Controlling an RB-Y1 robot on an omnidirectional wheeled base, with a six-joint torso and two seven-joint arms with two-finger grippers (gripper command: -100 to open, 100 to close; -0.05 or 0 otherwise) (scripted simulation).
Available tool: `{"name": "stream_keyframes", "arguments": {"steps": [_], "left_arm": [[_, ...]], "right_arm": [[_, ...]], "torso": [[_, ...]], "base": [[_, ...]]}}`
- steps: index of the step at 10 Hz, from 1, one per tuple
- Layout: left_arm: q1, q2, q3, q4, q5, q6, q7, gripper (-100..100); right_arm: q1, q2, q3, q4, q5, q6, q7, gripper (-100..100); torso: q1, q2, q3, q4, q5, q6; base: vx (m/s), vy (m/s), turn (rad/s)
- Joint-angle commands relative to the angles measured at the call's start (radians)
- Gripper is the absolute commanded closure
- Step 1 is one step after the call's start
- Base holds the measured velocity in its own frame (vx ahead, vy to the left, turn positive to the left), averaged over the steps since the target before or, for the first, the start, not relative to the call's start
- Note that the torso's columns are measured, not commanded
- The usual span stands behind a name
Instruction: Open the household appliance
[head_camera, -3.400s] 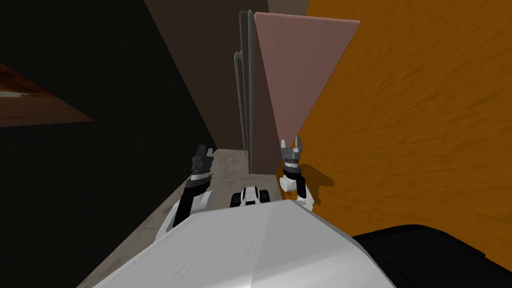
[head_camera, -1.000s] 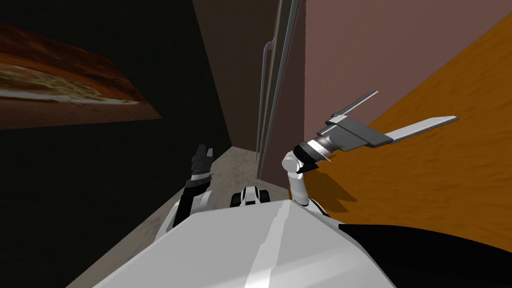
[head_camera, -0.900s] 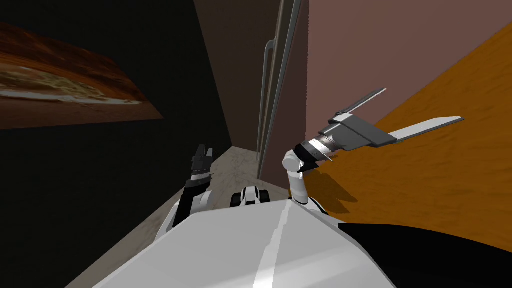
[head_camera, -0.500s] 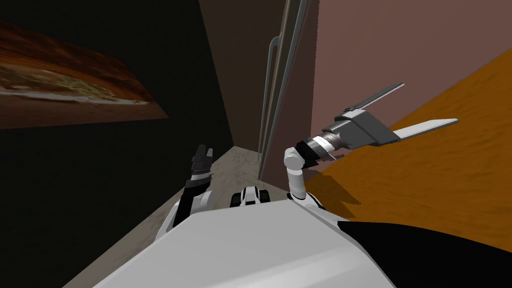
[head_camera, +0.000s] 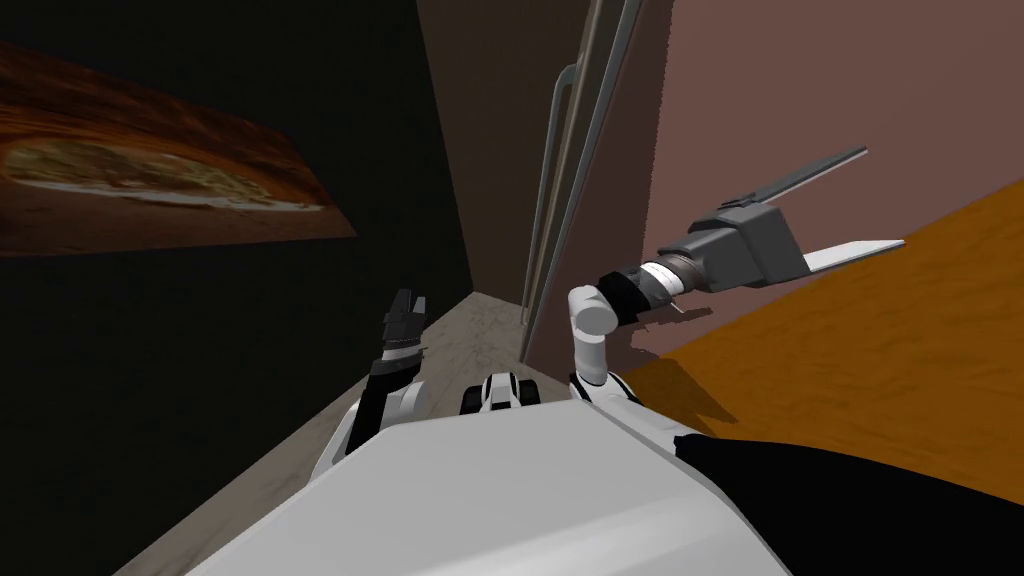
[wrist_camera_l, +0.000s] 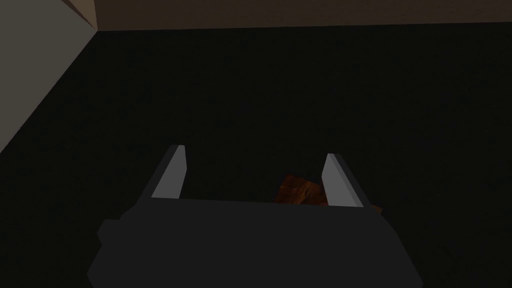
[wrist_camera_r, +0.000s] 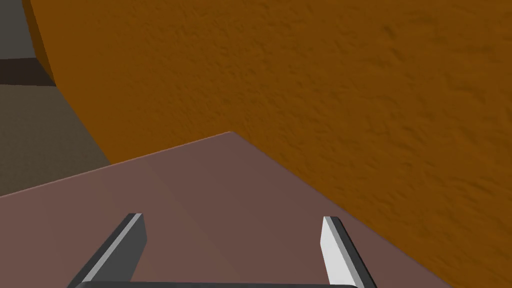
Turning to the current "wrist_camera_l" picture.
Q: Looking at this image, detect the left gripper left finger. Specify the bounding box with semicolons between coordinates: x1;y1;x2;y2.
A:
137;144;188;201

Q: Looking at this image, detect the brown wooden block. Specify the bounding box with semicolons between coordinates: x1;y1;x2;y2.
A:
274;173;383;217

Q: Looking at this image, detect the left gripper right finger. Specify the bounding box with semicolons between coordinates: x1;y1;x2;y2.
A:
321;152;373;209

